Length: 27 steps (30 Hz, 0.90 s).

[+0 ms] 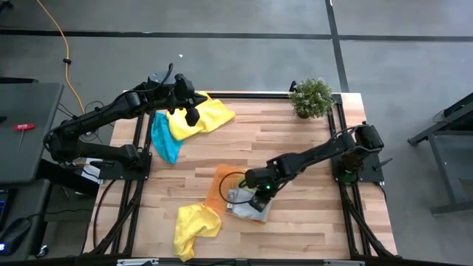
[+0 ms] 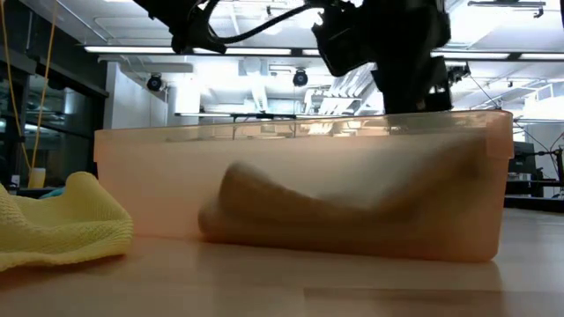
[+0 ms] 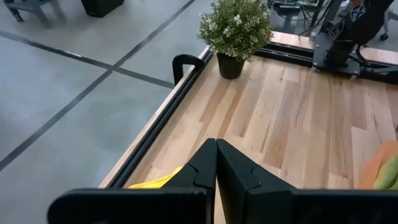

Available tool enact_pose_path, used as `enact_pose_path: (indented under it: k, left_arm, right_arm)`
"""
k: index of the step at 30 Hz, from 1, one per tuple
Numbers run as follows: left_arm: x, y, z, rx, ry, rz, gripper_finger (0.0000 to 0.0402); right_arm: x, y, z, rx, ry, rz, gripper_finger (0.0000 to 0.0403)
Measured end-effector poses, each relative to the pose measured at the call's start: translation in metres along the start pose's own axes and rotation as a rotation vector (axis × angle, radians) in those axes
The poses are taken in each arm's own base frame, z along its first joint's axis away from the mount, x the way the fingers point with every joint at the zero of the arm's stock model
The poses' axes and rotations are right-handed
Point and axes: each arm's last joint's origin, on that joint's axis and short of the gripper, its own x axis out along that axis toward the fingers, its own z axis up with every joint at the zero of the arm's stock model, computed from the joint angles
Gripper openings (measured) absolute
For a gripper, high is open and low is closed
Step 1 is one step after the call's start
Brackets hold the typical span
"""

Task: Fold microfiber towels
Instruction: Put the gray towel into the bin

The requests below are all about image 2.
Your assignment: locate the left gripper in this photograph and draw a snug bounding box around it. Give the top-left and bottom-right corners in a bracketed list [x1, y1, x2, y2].
[169, 24, 229, 55]

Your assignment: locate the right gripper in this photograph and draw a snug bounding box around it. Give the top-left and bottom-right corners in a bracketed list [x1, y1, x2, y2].
[369, 0, 455, 114]

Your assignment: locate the grey waffle microfiber towel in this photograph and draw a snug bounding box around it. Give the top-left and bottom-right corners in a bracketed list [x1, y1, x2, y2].
[219, 136, 486, 230]

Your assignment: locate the teal microfiber towel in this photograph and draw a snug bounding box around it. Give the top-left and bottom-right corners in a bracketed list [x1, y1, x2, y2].
[38, 186, 67, 200]

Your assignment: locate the yellow microfiber towel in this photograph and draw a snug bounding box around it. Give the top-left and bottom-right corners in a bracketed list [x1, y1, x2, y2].
[0, 171, 135, 273]

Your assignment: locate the orange translucent plastic bin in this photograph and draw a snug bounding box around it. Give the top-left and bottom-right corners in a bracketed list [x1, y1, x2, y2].
[93, 109, 516, 264]

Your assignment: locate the dark glass partition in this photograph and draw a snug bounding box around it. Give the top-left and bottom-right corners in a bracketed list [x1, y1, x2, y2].
[0, 0, 109, 195]

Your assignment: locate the black background workstation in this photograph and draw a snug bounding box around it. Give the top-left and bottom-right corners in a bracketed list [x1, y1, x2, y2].
[504, 140, 564, 214]

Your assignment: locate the yellow container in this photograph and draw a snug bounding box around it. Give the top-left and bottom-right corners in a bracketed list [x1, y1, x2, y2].
[27, 166, 48, 189]

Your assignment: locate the black ceiling camera rig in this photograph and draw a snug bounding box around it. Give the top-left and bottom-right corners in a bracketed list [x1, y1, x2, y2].
[447, 61, 472, 85]

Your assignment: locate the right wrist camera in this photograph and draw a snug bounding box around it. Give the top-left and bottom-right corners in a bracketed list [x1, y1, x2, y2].
[310, 6, 384, 79]

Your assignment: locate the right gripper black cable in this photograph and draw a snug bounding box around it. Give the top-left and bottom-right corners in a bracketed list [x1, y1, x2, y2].
[205, 0, 325, 45]

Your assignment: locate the yellow extension cable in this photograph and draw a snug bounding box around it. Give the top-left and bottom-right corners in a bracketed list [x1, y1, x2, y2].
[0, 0, 58, 171]

